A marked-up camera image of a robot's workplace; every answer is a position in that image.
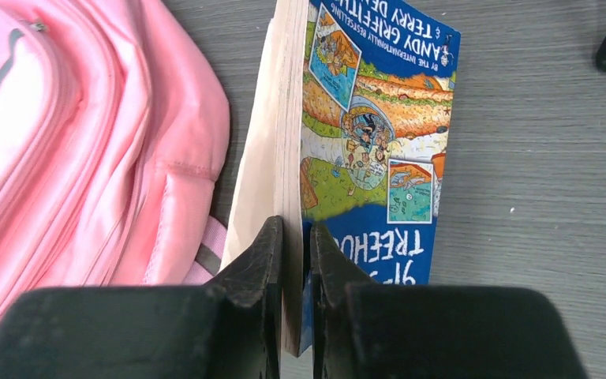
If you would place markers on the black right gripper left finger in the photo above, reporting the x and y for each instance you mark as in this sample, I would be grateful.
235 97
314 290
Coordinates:
225 328

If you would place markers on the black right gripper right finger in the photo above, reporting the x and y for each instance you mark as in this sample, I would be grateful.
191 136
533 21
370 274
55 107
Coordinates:
365 329

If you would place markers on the pink student backpack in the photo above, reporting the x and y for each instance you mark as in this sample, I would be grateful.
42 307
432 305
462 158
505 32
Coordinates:
114 129

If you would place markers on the blue 91-storey treehouse book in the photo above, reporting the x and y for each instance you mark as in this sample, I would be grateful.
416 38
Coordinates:
349 127

